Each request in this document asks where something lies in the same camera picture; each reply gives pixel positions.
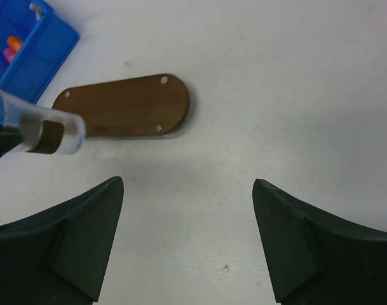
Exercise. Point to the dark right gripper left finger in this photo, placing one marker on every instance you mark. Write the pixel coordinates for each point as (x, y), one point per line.
(60, 255)

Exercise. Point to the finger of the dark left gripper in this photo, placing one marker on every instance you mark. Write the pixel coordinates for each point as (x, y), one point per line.
(10, 137)

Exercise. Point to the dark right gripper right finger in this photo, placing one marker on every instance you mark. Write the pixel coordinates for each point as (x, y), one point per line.
(315, 257)

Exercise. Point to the clear glass cup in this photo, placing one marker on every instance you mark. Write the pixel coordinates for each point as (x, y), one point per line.
(44, 130)

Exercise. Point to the pink toothpaste tube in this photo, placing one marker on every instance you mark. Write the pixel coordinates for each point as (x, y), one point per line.
(5, 58)

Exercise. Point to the orange toothpaste tube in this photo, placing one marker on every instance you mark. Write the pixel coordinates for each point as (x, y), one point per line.
(14, 43)

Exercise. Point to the brown wooden oval tray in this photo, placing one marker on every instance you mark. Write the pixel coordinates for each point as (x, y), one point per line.
(147, 106)

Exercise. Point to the blue plastic divided bin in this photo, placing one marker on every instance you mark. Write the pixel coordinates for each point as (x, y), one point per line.
(47, 42)

